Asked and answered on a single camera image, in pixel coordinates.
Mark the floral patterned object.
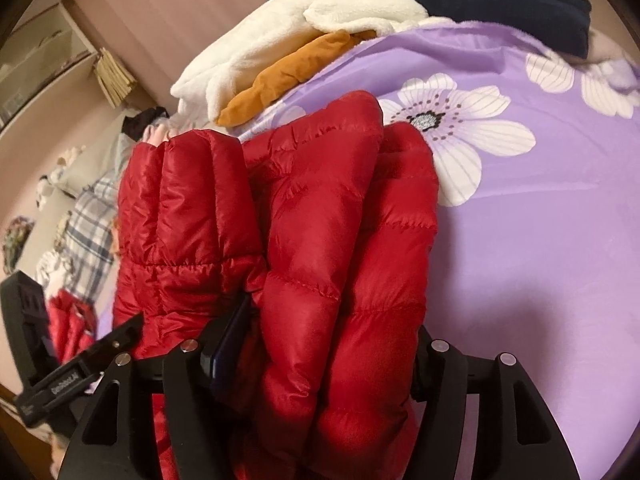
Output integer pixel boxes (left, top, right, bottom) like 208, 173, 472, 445
0, 216, 37, 276

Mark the plush toy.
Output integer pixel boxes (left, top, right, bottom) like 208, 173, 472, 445
37, 145, 87, 207

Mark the glass-door cabinet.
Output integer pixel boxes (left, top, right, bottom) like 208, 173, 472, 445
0, 2, 98, 128

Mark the white fleece garment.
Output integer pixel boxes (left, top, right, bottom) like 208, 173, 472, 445
170, 0, 451, 121

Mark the orange cloth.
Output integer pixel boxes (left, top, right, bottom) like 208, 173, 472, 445
217, 29, 376, 127

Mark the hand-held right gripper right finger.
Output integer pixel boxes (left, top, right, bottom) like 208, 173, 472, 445
400, 327, 576, 480

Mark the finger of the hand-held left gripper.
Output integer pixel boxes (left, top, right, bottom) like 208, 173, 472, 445
75, 314, 146, 368

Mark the plaid cloth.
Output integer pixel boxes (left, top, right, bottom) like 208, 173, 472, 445
37, 175, 131, 306

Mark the navy blue garment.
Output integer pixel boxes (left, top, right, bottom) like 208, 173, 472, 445
410, 0, 593, 58

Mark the purple floral bedsheet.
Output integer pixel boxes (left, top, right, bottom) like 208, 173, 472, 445
95, 15, 640, 480

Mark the pink garment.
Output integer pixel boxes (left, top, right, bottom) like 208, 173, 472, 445
142, 122, 181, 148

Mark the black garment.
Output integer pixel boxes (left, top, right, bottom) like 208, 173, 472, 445
122, 107, 171, 142

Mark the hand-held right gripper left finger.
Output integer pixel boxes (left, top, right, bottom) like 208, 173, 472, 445
57, 292, 256, 480

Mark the red puffer jacket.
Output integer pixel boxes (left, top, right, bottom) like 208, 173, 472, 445
47, 90, 441, 480

